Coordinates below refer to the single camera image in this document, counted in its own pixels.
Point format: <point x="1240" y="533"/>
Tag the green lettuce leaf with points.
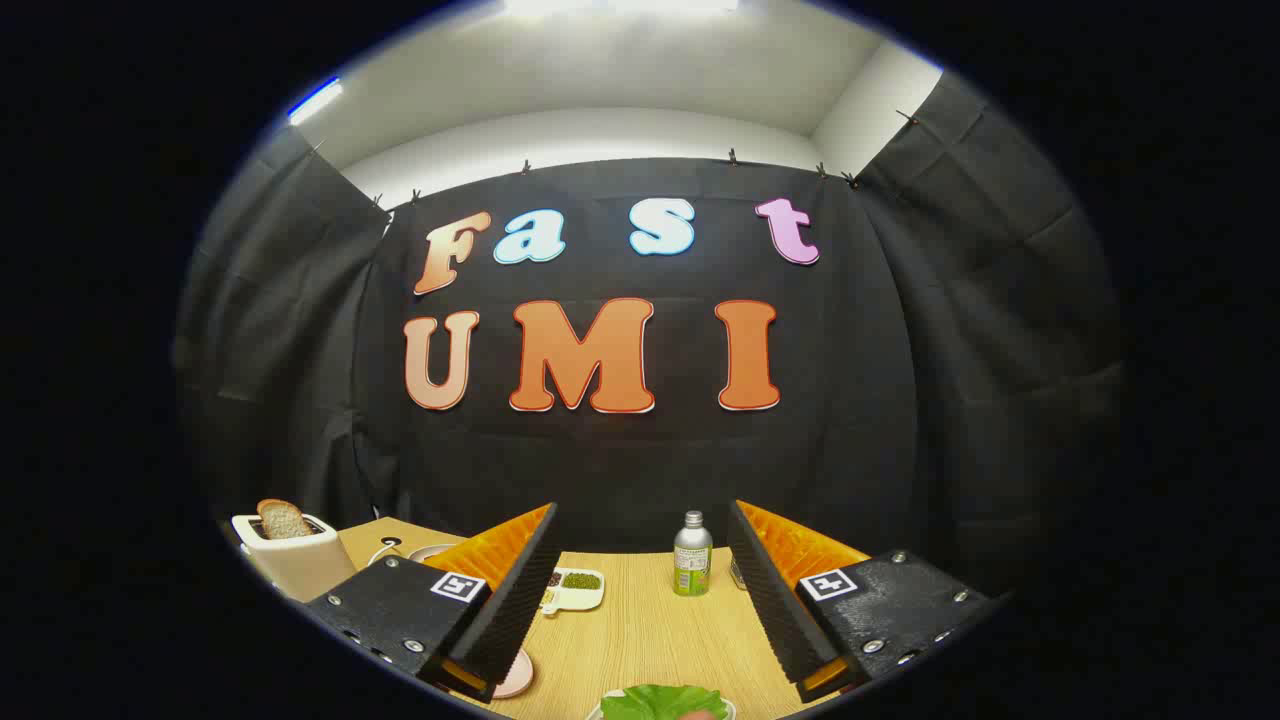
<point x="660" y="702"/>

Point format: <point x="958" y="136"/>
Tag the white toaster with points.
<point x="300" y="565"/>

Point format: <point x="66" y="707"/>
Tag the green label metal bottle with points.
<point x="692" y="565"/>

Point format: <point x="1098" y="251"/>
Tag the pink round plate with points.
<point x="518" y="678"/>

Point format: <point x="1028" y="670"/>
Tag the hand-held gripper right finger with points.
<point x="770" y="590"/>

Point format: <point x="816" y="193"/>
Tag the black backdrop cloth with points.
<point x="640" y="460"/>

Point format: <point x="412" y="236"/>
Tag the white square plate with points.
<point x="592" y="714"/>

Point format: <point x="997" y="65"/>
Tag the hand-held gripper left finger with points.
<point x="520" y="590"/>

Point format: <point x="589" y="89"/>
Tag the grey round plate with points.
<point x="430" y="552"/>

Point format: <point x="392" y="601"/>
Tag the thick white bread slice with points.
<point x="283" y="520"/>

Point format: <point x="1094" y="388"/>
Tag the white divided dish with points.
<point x="580" y="598"/>

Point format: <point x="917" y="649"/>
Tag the ceiling light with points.
<point x="620" y="5"/>

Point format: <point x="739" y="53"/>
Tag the pile of green beans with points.
<point x="581" y="580"/>

